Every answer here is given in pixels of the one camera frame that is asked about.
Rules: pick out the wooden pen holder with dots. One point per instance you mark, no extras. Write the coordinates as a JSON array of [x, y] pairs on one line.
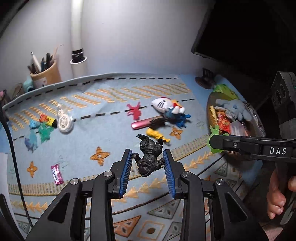
[[45, 72]]

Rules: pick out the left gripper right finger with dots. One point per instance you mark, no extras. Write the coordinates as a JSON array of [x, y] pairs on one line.
[[173, 170]]

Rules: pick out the black monitor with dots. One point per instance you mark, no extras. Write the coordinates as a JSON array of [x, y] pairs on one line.
[[249, 33]]

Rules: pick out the small cyan toy figure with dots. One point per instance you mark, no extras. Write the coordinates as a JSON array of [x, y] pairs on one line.
[[34, 124]]

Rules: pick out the pink candy wrapper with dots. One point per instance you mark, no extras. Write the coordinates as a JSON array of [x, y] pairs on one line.
[[58, 180]]

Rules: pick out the teal toy figure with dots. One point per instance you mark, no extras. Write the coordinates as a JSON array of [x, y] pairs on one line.
[[45, 132]]

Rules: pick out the green snack bag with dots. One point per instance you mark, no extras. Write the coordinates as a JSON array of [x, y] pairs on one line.
[[224, 89]]

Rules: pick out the round storage basket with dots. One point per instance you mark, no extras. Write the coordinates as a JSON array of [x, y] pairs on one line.
[[253, 128]]

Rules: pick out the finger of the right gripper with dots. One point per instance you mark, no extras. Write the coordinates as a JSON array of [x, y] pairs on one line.
[[247, 147]]

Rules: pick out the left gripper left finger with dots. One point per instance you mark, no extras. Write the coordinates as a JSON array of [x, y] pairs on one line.
[[121, 171]]

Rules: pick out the person's right hand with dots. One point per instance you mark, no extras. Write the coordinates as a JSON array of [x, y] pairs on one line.
[[275, 199]]

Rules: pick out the green toy figure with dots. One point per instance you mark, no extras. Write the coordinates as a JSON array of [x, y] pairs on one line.
[[215, 140]]

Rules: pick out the blue patterned table mat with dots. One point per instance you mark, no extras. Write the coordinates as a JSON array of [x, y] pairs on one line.
[[101, 133]]

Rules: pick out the dark blue toy figure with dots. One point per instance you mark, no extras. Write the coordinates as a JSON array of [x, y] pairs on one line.
[[180, 119]]

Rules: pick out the hello kitty plush toy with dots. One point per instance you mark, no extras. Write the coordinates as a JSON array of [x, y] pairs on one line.
[[170, 108]]

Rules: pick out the orange snack packet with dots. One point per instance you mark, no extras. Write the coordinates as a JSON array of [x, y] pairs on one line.
[[223, 122]]

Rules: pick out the round brown stand base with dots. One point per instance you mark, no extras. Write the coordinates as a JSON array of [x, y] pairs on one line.
[[207, 79]]

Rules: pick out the pink metallic tube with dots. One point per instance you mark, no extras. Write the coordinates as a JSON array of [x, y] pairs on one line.
[[145, 123]]

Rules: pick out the yellow toy figure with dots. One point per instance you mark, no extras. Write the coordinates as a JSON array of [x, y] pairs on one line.
[[157, 135]]

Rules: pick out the clear correction tape dispenser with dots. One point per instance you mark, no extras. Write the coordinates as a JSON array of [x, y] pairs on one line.
[[65, 121]]

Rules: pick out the red toy figure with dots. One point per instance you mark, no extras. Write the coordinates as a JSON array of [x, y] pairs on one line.
[[134, 111]]

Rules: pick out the yellow black glue tube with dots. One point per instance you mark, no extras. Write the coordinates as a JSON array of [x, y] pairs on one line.
[[52, 122]]

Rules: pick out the black toy figure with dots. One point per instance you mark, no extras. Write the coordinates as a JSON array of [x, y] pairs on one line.
[[151, 150]]

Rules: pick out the grey blue plush bunny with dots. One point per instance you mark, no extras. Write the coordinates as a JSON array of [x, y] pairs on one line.
[[234, 109]]

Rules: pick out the light blue toy figure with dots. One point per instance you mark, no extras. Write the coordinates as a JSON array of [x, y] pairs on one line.
[[31, 142]]

